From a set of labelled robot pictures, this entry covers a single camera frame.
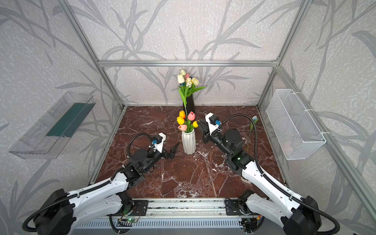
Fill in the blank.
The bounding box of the white wire mesh basket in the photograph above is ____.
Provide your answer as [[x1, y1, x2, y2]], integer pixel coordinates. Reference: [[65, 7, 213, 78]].
[[266, 89, 327, 160]]

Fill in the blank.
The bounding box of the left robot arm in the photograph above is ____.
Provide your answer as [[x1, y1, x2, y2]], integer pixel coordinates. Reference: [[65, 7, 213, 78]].
[[32, 143, 179, 235]]

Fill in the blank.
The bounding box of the light blue tulip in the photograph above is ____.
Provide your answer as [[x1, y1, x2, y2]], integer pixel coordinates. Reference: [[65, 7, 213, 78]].
[[247, 116, 259, 151]]

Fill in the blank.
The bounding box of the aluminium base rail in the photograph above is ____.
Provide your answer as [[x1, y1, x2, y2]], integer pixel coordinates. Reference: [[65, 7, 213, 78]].
[[60, 197, 309, 228]]

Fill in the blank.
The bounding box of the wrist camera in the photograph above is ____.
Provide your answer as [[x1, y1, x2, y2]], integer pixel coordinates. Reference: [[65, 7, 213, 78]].
[[205, 113, 222, 137], [149, 133, 166, 153]]

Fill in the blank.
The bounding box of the pink object in basket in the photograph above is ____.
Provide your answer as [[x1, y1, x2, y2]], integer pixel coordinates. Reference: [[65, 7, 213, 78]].
[[283, 140, 294, 156]]

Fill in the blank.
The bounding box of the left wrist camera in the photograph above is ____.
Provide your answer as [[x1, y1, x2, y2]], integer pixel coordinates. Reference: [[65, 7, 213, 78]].
[[149, 133, 166, 153]]

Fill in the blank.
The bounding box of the pale yellow tulip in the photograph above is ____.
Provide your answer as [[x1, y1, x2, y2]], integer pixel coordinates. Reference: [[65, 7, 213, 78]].
[[186, 77, 193, 88]]

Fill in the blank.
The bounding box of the black cylindrical vase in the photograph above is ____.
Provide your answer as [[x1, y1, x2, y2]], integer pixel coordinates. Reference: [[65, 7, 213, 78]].
[[182, 95, 196, 116]]

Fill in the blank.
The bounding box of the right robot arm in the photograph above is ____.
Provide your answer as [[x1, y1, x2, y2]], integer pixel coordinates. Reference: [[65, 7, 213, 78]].
[[198, 113, 322, 235]]

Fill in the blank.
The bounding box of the horizontal aluminium frame bar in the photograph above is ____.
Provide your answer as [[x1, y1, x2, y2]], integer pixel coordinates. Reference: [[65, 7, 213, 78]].
[[98, 60, 277, 67]]

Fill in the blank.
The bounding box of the clear plastic wall tray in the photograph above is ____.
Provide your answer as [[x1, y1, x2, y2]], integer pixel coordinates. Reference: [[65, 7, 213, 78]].
[[9, 92, 96, 160]]

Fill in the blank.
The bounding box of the bunch of remaining tulips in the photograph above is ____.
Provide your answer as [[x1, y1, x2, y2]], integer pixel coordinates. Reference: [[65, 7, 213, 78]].
[[177, 110, 199, 133]]

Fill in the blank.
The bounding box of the white ribbed vase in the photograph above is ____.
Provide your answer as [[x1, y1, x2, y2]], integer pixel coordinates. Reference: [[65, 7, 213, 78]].
[[182, 130, 196, 155]]

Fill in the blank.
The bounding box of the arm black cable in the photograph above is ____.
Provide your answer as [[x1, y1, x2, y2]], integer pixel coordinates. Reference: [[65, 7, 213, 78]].
[[22, 133, 153, 233], [220, 114, 341, 235]]

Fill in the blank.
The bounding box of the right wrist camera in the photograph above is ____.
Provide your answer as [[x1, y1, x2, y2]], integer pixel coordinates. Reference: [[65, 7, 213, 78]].
[[205, 113, 222, 137]]

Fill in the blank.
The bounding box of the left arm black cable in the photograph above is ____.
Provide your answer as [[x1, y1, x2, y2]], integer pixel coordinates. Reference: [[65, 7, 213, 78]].
[[22, 133, 153, 233]]

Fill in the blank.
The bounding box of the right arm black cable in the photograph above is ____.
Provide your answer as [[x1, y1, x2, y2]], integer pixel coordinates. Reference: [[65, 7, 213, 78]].
[[220, 114, 341, 235]]

